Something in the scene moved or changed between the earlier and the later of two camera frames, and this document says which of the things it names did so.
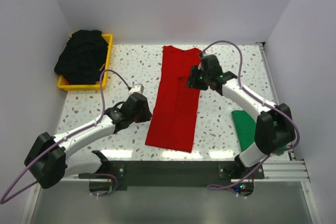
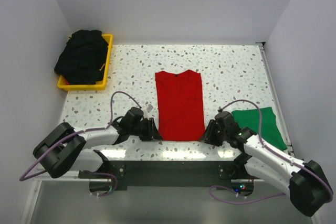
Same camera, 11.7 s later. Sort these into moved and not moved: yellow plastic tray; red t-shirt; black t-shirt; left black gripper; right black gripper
Moved: red t-shirt; right black gripper; left black gripper
Not moved: yellow plastic tray; black t-shirt
